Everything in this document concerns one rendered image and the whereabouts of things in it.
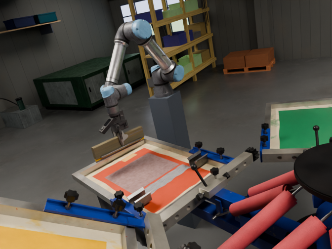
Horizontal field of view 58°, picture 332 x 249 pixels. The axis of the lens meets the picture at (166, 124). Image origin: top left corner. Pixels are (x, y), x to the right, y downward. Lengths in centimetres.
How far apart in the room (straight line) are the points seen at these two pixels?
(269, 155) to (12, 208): 115
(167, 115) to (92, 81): 468
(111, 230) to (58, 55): 797
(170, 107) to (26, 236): 148
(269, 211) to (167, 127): 147
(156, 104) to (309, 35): 597
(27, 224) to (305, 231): 79
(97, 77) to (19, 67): 218
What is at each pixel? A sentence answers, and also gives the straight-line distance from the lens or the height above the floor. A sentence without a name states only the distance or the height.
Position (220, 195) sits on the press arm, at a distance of 132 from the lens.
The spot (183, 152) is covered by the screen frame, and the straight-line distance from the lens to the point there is 184.
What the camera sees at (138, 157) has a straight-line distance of 196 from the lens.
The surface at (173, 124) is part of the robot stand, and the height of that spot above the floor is 99.
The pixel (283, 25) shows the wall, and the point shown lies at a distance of 792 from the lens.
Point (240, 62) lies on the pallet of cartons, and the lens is 731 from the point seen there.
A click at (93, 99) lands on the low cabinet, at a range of 681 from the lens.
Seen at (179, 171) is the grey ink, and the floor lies 96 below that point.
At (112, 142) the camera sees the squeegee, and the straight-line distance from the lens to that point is 184.
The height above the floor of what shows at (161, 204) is 96.
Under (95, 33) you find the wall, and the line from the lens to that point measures 983.
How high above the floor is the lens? 182
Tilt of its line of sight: 21 degrees down
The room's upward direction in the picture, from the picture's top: 12 degrees counter-clockwise
